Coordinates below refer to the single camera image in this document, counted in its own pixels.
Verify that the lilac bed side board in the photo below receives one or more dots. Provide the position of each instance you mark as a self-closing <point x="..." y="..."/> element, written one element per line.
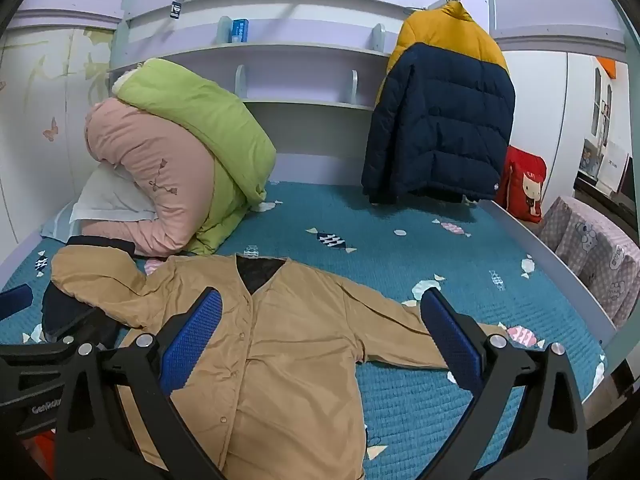
<point x="550" y="270"/>

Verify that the black hanging tag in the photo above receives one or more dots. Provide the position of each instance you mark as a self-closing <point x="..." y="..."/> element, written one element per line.
<point x="175" y="10"/>

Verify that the white pillow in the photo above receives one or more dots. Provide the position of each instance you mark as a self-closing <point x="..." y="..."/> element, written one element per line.
<point x="110" y="195"/>

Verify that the blue box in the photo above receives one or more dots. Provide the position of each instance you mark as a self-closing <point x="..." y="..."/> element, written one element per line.
<point x="239" y="30"/>

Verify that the lilac shelf headboard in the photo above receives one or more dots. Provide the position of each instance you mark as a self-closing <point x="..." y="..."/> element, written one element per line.
<point x="300" y="80"/>

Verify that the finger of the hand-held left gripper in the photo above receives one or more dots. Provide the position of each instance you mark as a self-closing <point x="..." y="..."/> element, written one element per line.
<point x="95" y="327"/>
<point x="15" y="300"/>

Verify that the blue striped pillow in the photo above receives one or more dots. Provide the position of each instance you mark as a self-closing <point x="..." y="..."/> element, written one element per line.
<point x="55" y="225"/>

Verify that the navy and yellow puffer jacket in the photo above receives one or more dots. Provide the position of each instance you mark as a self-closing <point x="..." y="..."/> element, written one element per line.
<point x="440" y="125"/>

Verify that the pink duvet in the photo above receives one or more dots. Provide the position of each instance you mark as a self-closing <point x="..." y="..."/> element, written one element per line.
<point x="150" y="160"/>

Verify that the red cartoon cushion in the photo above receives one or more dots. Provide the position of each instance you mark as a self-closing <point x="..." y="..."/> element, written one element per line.
<point x="525" y="185"/>

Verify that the tan jacket with navy trim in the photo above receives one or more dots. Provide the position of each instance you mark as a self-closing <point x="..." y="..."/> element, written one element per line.
<point x="280" y="360"/>

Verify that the yellow plant wall decal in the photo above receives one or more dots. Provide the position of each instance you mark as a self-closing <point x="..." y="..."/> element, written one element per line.
<point x="97" y="67"/>

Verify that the teal quilted bed cover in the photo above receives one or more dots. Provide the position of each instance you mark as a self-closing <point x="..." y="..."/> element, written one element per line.
<point x="400" y="410"/>

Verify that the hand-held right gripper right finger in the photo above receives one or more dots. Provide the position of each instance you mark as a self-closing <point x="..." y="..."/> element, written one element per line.
<point x="452" y="340"/>

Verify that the green duvet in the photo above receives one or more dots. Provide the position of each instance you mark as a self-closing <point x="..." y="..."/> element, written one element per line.
<point x="200" y="110"/>

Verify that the orange object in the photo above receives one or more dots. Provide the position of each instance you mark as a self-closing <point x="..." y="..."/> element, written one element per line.
<point x="607" y="67"/>

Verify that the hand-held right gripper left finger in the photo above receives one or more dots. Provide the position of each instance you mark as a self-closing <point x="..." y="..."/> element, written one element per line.
<point x="192" y="340"/>

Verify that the red plastic object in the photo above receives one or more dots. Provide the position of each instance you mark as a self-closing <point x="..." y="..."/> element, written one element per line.
<point x="45" y="445"/>

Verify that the butterfly wall sticker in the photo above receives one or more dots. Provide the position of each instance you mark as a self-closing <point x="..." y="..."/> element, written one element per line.
<point x="50" y="130"/>

